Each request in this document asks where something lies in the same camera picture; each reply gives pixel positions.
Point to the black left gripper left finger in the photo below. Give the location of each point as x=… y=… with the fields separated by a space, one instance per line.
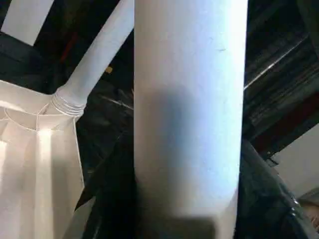
x=112 y=199

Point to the white plastic table leg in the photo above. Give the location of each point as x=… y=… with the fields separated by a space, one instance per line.
x=187 y=99
x=99 y=49

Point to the white plastic table top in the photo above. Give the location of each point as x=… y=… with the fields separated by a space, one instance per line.
x=25 y=149

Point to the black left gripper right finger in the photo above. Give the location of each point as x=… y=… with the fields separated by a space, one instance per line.
x=264 y=204

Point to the small tan label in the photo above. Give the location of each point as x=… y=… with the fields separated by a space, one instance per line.
x=109 y=69

